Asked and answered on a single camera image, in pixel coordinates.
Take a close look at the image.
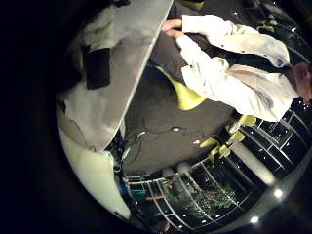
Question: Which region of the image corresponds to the person in white jacket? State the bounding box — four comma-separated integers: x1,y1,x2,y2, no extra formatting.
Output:
160,14,312,123

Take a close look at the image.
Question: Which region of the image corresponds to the dark navy clothing piece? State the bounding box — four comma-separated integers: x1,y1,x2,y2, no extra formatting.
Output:
57,46,112,96

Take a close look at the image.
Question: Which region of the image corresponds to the white round pillar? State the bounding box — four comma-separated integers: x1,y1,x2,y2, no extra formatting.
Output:
231,140,277,187

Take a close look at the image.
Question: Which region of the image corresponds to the thin black floor cable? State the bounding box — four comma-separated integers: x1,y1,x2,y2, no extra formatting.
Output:
124,125,198,165

